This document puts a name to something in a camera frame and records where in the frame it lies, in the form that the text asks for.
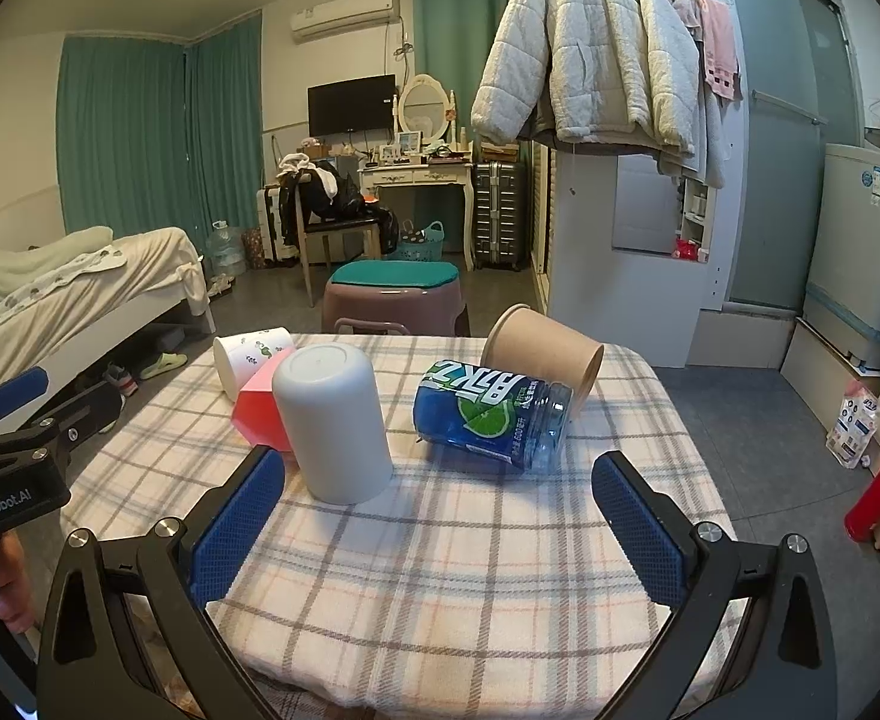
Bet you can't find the white air conditioner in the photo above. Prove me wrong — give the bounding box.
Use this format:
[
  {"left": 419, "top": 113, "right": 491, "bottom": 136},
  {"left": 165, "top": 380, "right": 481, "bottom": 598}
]
[{"left": 290, "top": 0, "right": 401, "bottom": 44}]

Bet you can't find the clear water jug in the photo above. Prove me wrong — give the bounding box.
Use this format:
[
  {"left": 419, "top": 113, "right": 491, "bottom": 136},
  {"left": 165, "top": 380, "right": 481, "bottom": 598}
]
[{"left": 206, "top": 220, "right": 249, "bottom": 279}]

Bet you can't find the black television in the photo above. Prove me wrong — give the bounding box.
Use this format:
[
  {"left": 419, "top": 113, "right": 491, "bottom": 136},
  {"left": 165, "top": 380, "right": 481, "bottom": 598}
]
[{"left": 307, "top": 75, "right": 397, "bottom": 137}]

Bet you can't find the white dressing table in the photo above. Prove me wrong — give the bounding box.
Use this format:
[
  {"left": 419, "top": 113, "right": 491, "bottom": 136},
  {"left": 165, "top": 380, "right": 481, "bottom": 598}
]
[{"left": 357, "top": 160, "right": 477, "bottom": 272}]

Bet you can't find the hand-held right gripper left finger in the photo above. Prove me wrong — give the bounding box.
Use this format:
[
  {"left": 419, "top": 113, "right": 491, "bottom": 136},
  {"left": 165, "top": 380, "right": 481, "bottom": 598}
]
[{"left": 37, "top": 444, "right": 287, "bottom": 720}]

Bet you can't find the leaf-print blanket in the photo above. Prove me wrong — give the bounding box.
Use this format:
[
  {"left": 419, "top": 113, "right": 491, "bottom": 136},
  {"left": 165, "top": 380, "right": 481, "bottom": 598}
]
[{"left": 0, "top": 246, "right": 127, "bottom": 335}]

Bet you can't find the white wardrobe cabinet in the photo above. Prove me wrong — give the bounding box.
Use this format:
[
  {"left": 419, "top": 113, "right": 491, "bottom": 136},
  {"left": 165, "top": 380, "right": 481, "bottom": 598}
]
[{"left": 528, "top": 136, "right": 750, "bottom": 370}]

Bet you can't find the green slipper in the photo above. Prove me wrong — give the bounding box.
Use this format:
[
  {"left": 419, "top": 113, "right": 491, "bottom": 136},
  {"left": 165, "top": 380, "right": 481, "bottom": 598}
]
[{"left": 139, "top": 351, "right": 189, "bottom": 382}]

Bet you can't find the purple plastic stool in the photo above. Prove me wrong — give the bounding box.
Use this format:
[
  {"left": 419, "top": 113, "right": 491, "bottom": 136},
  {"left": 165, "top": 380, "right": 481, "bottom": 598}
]
[
  {"left": 322, "top": 260, "right": 472, "bottom": 338},
  {"left": 333, "top": 317, "right": 412, "bottom": 338}
]

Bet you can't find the grey sneaker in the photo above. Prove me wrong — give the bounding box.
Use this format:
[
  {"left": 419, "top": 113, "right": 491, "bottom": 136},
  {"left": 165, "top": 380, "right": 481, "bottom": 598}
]
[{"left": 101, "top": 363, "right": 140, "bottom": 397}]

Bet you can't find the pink towel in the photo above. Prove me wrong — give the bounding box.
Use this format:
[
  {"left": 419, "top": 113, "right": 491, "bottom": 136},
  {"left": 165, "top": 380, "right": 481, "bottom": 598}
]
[{"left": 698, "top": 0, "right": 743, "bottom": 103}]

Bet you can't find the white washing machine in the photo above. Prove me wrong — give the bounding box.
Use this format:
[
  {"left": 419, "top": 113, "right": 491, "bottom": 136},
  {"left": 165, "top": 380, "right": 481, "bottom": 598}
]
[{"left": 800, "top": 141, "right": 880, "bottom": 377}]

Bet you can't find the pink tissue box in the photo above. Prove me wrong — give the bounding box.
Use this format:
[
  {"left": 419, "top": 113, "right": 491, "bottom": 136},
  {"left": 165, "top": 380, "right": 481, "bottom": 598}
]
[{"left": 231, "top": 351, "right": 295, "bottom": 453}]

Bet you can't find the bed with cream sheet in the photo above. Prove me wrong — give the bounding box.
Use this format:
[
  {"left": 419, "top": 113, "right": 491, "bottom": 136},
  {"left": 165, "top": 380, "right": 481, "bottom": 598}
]
[{"left": 0, "top": 225, "right": 216, "bottom": 400}]

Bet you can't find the plaid tablecloth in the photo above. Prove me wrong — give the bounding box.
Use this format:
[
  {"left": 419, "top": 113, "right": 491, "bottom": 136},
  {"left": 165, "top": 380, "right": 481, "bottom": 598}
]
[{"left": 61, "top": 334, "right": 735, "bottom": 720}]

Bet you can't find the brown paper cup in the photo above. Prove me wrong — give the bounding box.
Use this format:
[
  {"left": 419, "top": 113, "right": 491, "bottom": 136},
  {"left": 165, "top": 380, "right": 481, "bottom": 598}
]
[{"left": 481, "top": 304, "right": 606, "bottom": 418}]

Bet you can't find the wooden chair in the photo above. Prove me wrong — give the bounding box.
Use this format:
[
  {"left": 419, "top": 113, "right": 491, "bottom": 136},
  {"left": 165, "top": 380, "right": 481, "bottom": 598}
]
[{"left": 294, "top": 171, "right": 382, "bottom": 308}]

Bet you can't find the teal stool cushion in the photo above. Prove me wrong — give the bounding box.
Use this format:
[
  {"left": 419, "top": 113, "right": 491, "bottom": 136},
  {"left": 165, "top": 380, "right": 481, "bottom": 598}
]
[{"left": 331, "top": 260, "right": 460, "bottom": 293}]

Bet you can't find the teal plastic basket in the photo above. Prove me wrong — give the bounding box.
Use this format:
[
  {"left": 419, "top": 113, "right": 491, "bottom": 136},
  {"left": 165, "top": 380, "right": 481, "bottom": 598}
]
[{"left": 393, "top": 220, "right": 447, "bottom": 264}]

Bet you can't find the green window curtain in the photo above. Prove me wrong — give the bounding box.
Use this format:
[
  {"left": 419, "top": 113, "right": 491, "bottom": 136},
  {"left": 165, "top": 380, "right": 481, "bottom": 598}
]
[
  {"left": 57, "top": 15, "right": 265, "bottom": 260},
  {"left": 412, "top": 0, "right": 525, "bottom": 145}
]

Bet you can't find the blue soda bottle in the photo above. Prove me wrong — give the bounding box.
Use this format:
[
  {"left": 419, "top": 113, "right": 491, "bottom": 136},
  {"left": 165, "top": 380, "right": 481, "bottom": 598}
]
[{"left": 412, "top": 358, "right": 573, "bottom": 475}]

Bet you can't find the plain white cup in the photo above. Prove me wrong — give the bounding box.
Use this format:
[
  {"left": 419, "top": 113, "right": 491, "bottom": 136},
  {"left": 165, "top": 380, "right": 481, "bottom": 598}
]
[{"left": 271, "top": 343, "right": 394, "bottom": 505}]

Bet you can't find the white plastic package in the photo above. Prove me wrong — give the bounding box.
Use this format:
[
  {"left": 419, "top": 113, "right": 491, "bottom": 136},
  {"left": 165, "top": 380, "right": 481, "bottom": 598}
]
[{"left": 825, "top": 378, "right": 880, "bottom": 470}]

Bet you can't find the frosted glass door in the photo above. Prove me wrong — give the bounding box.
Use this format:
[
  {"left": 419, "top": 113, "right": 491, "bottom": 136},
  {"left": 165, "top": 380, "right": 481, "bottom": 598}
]
[{"left": 710, "top": 0, "right": 866, "bottom": 316}]

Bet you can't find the white oval mirror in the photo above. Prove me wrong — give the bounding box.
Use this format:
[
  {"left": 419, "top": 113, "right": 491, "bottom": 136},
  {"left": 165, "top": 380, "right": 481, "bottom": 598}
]
[{"left": 397, "top": 73, "right": 460, "bottom": 145}]

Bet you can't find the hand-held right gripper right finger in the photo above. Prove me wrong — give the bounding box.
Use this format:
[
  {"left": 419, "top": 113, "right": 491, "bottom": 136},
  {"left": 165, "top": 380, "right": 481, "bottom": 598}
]
[{"left": 591, "top": 451, "right": 839, "bottom": 720}]

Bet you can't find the dark ribbed suitcase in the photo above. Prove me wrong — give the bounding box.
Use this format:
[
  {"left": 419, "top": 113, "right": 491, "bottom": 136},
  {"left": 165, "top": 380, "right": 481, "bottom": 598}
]
[{"left": 472, "top": 160, "right": 528, "bottom": 272}]

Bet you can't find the white leaf-print cup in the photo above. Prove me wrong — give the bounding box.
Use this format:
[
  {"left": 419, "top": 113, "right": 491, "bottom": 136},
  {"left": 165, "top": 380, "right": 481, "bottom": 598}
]
[{"left": 212, "top": 326, "right": 295, "bottom": 399}]

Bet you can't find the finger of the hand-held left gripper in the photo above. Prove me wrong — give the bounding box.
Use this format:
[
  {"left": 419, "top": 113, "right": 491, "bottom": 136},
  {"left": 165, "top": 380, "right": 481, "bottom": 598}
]
[
  {"left": 0, "top": 366, "right": 52, "bottom": 442},
  {"left": 26, "top": 381, "right": 126, "bottom": 460}
]

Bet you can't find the white quilted jacket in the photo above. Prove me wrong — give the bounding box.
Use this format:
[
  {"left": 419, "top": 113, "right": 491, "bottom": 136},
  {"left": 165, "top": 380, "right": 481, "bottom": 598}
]
[{"left": 471, "top": 0, "right": 701, "bottom": 160}]

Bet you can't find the pile of clothes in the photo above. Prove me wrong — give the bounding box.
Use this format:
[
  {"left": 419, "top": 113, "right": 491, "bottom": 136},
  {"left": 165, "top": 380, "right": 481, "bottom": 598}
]
[{"left": 275, "top": 152, "right": 400, "bottom": 250}]

